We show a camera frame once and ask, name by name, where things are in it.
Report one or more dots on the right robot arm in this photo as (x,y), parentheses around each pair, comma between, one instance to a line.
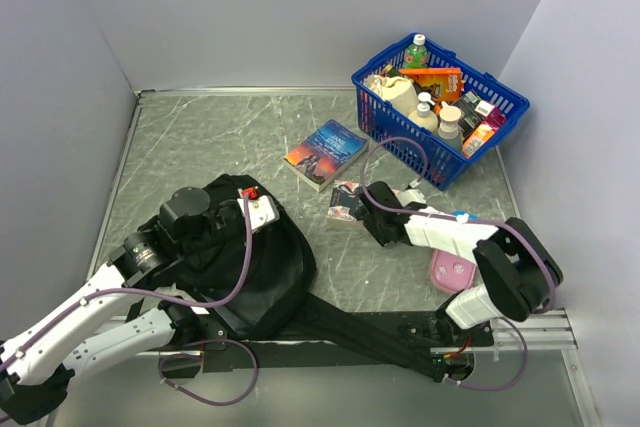
(519,276)

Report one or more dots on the Little Women paperback book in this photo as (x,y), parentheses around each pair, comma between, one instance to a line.
(345,204)

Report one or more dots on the orange snack box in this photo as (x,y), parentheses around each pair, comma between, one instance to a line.
(442,83)

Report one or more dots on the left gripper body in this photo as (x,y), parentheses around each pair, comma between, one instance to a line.
(223,223)

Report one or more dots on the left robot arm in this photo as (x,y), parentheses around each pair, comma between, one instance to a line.
(142,298)

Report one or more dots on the Jane Eyre paperback book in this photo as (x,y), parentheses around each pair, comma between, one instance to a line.
(326,153)

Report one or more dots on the beige cloth pouch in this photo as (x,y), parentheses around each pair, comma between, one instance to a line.
(398,91)

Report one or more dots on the orange small carton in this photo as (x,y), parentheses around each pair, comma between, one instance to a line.
(483,133)

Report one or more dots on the beige lidded bottle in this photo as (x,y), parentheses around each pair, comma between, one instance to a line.
(449,130)

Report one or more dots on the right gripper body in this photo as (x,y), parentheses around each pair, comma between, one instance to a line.
(373,226)

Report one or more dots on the magenta small box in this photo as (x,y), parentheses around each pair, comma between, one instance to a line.
(495,119)

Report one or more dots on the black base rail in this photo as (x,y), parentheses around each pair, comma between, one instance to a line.
(420,330)

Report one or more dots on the black box with barcode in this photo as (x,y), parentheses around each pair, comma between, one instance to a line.
(474,111)

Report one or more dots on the green drink bottle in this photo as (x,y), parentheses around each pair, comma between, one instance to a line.
(416,54)

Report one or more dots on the blue plastic basket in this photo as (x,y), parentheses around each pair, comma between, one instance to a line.
(417,148)

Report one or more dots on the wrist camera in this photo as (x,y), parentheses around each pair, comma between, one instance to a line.
(258,206)
(412,199)

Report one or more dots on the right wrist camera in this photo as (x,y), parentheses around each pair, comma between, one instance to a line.
(412,199)

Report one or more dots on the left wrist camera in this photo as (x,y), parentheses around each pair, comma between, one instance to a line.
(258,206)

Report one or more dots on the cream pump bottle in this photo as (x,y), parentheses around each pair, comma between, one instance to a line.
(423,115)

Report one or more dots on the pink pencil case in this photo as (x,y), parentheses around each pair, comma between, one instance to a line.
(452,265)

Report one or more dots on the black backpack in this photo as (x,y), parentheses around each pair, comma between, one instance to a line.
(259,285)

